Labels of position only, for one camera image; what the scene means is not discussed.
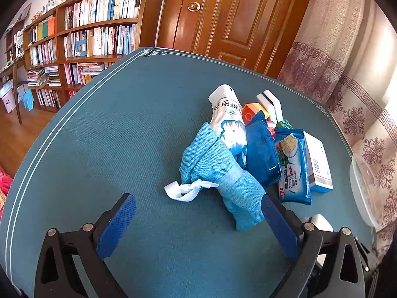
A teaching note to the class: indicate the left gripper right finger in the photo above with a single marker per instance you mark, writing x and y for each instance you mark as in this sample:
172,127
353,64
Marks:
326,264

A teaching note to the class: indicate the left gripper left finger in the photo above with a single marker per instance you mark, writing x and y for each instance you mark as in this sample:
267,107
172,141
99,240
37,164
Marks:
56,273

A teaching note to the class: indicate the white blue medicine box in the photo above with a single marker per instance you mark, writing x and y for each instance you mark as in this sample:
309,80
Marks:
319,174

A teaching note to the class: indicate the blue cracker snack packet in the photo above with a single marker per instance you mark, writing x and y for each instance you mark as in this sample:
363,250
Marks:
294,184

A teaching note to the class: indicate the dark blue snack packet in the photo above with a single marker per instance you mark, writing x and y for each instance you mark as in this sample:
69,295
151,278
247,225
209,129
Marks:
262,160

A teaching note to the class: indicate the green dotted block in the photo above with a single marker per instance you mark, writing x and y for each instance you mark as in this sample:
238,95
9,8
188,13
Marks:
284,124

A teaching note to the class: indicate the blue woven cloth pouch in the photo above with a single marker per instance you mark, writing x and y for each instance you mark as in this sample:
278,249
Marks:
207,158

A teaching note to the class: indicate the white black sponge eraser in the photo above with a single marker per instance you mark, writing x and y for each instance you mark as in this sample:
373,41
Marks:
271,104

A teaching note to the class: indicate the orange yellow toy brick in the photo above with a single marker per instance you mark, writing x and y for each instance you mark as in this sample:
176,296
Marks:
250,110

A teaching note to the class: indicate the cotton swab bag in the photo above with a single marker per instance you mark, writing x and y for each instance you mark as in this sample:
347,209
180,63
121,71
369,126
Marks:
227,122

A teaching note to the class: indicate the red balloon glue packet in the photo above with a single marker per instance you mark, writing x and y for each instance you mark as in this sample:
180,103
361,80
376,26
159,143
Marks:
271,128

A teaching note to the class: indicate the white rectangular sponge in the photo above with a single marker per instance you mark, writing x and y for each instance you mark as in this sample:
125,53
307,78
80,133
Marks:
320,222

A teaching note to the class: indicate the clear plastic bowl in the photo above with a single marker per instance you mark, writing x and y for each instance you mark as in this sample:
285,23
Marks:
366,194

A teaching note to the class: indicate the patterned curtain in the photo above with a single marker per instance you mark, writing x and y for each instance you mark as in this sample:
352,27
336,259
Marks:
344,56

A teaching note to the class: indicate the wooden bookshelf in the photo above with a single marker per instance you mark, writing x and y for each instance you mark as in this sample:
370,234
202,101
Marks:
70,45

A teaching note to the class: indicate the wooden door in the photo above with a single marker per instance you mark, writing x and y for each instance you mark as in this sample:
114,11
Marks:
255,34

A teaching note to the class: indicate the brass door knob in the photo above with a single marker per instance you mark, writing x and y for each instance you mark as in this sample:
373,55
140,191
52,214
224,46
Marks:
194,7

